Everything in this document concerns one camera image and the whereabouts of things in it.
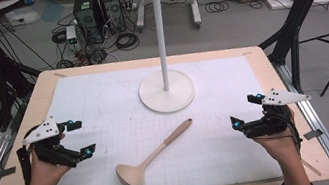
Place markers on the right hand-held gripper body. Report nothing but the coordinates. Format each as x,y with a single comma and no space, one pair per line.
272,121

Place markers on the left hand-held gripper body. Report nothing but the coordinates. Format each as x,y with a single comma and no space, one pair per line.
48,152

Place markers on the person's left hand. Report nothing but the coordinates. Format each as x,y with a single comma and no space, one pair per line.
44,175

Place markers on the person's right hand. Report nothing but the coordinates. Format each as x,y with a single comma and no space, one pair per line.
279,144

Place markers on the grey tape strip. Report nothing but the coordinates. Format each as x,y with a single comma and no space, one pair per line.
313,134
3,174

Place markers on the white grid mat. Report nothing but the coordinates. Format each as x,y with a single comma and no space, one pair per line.
101,93

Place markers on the beige ladle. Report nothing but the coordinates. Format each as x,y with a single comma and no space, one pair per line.
132,175

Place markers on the small grey power box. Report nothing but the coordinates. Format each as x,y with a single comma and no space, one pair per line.
71,34

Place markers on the black computer tower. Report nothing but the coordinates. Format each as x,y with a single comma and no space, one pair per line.
88,17
111,10

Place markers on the white hook stand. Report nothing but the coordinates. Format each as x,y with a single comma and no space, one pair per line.
160,39

